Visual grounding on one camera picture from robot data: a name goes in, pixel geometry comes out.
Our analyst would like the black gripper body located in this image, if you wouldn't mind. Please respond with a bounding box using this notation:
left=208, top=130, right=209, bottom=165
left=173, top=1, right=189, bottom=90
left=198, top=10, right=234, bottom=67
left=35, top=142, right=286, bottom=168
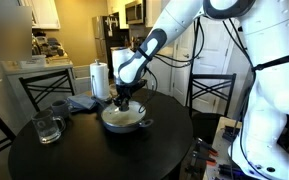
left=115, top=78, right=148, bottom=102

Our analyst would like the round glass lid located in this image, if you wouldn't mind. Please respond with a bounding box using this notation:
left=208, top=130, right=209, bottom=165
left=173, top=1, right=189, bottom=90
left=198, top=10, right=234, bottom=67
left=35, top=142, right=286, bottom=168
left=101, top=99, right=148, bottom=127

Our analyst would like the robot base platform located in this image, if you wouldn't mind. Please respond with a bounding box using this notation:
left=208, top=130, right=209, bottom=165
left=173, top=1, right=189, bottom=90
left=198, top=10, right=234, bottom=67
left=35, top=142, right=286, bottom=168
left=203, top=116, right=253, bottom=180

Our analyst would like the grey pan with white interior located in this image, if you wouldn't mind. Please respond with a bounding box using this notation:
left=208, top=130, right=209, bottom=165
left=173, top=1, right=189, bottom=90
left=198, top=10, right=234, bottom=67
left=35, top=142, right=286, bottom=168
left=91, top=96, right=155, bottom=135

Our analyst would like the white paper towel roll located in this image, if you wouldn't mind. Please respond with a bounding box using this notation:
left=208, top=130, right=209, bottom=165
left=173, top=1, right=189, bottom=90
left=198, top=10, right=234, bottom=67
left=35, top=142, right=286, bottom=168
left=89, top=62, right=112, bottom=100

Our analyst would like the blue-grey folded cloth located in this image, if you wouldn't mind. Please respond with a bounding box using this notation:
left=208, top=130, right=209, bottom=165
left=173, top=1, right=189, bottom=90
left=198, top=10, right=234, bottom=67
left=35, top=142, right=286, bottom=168
left=66, top=93, right=97, bottom=113

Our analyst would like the metal paper towel holder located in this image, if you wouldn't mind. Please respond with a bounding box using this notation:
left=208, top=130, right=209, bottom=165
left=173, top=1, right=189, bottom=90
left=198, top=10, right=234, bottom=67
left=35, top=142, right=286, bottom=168
left=90, top=59, right=114, bottom=104

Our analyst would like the black refrigerator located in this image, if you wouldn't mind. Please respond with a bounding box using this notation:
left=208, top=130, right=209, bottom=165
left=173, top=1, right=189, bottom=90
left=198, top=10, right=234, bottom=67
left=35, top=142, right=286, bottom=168
left=91, top=12, right=130, bottom=80

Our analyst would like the grey ceramic mug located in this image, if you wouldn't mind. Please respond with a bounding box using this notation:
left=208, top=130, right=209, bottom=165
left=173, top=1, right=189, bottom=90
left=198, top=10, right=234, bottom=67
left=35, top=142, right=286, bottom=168
left=50, top=99, right=74, bottom=120

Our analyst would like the black tripod pole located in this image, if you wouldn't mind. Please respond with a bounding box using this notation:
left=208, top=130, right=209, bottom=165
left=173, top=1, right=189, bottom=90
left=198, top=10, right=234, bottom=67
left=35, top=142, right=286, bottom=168
left=185, top=18, right=202, bottom=108

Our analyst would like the clear glass mug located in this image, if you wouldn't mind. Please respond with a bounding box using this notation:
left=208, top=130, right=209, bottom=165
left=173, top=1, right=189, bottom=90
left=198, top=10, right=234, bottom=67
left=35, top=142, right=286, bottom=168
left=31, top=109, right=67, bottom=145

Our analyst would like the steel microwave oven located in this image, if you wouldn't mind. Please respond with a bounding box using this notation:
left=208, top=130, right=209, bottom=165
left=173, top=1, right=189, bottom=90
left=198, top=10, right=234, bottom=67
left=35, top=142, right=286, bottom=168
left=124, top=0, right=147, bottom=26

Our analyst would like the white panel door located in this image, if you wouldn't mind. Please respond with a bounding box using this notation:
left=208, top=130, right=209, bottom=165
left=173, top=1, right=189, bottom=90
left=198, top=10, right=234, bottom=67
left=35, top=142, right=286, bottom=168
left=171, top=16, right=248, bottom=114

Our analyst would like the clear plastic counter bin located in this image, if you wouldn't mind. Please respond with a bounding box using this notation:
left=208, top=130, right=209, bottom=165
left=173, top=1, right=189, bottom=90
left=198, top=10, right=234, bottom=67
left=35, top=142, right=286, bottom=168
left=17, top=54, right=48, bottom=70

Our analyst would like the white upper cabinet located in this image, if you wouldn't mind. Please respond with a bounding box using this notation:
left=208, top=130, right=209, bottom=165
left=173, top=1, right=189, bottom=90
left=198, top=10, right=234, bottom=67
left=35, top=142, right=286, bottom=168
left=18, top=0, right=61, bottom=30

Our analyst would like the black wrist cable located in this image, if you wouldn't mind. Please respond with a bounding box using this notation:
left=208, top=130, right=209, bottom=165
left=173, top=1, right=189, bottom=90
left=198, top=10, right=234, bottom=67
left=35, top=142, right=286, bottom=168
left=137, top=18, right=206, bottom=114

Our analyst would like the orange-handled black clamp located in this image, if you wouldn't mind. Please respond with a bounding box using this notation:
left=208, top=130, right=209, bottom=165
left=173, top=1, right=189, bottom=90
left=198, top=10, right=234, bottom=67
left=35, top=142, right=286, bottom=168
left=193, top=137, right=219, bottom=158
left=190, top=151, right=217, bottom=168

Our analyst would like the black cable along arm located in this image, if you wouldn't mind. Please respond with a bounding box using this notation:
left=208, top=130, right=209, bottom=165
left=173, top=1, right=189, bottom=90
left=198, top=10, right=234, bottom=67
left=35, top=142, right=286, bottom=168
left=222, top=18, right=289, bottom=180

